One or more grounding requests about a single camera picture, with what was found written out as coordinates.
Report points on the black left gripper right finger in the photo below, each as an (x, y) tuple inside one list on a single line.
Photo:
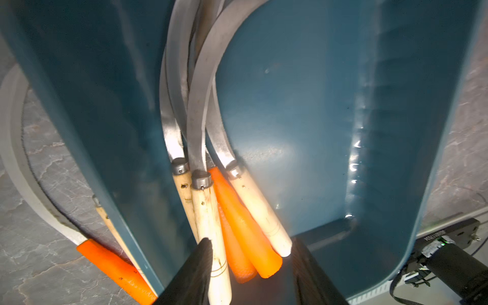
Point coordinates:
[(311, 284)]

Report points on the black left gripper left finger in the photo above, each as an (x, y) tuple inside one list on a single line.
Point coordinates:
[(191, 284)]

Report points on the thin orange handle sickle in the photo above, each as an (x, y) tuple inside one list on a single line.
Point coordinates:
[(250, 237)]

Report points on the orange handle sickle group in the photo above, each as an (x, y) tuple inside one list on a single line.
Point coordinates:
[(239, 263)]

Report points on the wooden handle sickle group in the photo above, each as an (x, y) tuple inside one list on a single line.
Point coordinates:
[(175, 149)]

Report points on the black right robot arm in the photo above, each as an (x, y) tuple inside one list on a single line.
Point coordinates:
[(460, 271)]

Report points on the teal plastic storage bin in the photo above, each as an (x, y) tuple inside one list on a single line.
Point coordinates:
[(338, 110)]

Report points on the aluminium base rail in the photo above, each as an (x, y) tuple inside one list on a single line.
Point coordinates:
[(464, 229)]

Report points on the wooden handle sickle beside bin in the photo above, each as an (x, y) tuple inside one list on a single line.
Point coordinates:
[(119, 239)]

